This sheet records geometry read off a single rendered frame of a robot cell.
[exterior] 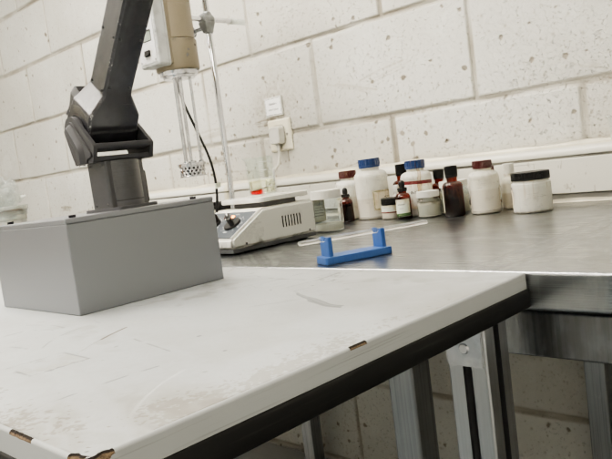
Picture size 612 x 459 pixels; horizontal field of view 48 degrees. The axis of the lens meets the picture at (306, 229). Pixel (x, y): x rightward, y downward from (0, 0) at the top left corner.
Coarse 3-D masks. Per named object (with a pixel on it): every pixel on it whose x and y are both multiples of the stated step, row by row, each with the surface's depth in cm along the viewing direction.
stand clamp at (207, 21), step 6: (204, 12) 170; (192, 18) 167; (198, 18) 168; (204, 18) 168; (210, 18) 170; (216, 18) 172; (222, 18) 173; (228, 18) 175; (234, 18) 176; (204, 24) 169; (210, 24) 170; (234, 24) 176; (240, 24) 178; (198, 30) 172; (204, 30) 170; (210, 30) 170
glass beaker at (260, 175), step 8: (264, 152) 123; (248, 160) 123; (256, 160) 123; (264, 160) 123; (272, 160) 125; (248, 168) 124; (256, 168) 123; (264, 168) 123; (272, 168) 124; (248, 176) 124; (256, 176) 123; (264, 176) 123; (272, 176) 124; (256, 184) 123; (264, 184) 123; (272, 184) 124; (256, 192) 124; (264, 192) 123; (272, 192) 124
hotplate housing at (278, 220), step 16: (240, 208) 126; (256, 208) 120; (272, 208) 120; (288, 208) 122; (304, 208) 125; (256, 224) 117; (272, 224) 120; (288, 224) 122; (304, 224) 125; (224, 240) 115; (240, 240) 115; (256, 240) 117; (272, 240) 120; (288, 240) 123
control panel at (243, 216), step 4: (232, 212) 123; (236, 212) 122; (240, 212) 121; (244, 212) 120; (248, 212) 119; (252, 212) 118; (220, 216) 124; (224, 216) 123; (236, 216) 120; (240, 216) 120; (244, 216) 119; (248, 216) 118; (220, 220) 122; (224, 220) 121; (240, 220) 118; (244, 220) 117; (220, 224) 121; (224, 224) 120; (240, 224) 117; (220, 228) 120; (236, 228) 116; (220, 232) 118; (224, 232) 117; (228, 232) 116; (232, 232) 115; (220, 236) 117; (224, 236) 116; (228, 236) 115
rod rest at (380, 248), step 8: (376, 232) 94; (384, 232) 93; (328, 240) 90; (376, 240) 94; (384, 240) 93; (328, 248) 90; (368, 248) 94; (376, 248) 93; (384, 248) 93; (320, 256) 92; (328, 256) 90; (336, 256) 90; (344, 256) 90; (352, 256) 91; (360, 256) 91; (368, 256) 92; (328, 264) 90
